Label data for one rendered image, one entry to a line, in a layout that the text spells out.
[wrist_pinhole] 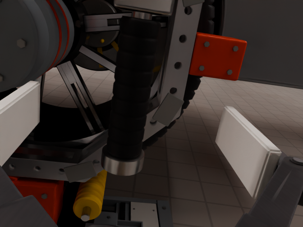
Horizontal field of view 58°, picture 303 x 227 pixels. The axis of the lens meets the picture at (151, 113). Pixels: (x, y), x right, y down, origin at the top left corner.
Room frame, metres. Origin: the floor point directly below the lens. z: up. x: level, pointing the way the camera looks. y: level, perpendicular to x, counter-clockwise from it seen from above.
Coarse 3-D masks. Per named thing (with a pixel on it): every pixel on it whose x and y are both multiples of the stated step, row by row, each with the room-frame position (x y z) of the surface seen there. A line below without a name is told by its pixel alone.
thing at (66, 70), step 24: (72, 0) 0.55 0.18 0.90; (96, 24) 0.55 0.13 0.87; (168, 24) 0.55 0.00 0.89; (72, 48) 0.58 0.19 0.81; (72, 72) 0.55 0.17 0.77; (0, 96) 0.64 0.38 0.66; (72, 96) 0.55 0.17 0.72; (48, 120) 0.63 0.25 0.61; (72, 120) 0.65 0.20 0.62; (96, 120) 0.55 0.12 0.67; (48, 144) 0.52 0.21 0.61; (72, 144) 0.53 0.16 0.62
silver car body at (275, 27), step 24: (240, 0) 0.92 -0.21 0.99; (264, 0) 0.93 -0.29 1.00; (288, 0) 0.94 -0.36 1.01; (240, 24) 0.92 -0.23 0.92; (264, 24) 0.93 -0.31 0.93; (288, 24) 0.94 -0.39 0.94; (264, 48) 0.93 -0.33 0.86; (288, 48) 0.94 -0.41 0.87; (240, 72) 0.93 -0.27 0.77; (264, 72) 0.94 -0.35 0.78; (288, 72) 0.95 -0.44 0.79
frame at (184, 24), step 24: (192, 0) 0.46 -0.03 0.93; (192, 24) 0.47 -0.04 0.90; (168, 48) 0.47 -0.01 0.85; (192, 48) 0.47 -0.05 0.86; (168, 72) 0.46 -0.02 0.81; (168, 96) 0.46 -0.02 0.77; (168, 120) 0.46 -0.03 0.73; (24, 144) 0.49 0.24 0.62; (96, 144) 0.49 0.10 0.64; (24, 168) 0.43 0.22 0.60; (48, 168) 0.44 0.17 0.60; (72, 168) 0.44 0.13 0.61; (96, 168) 0.45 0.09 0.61
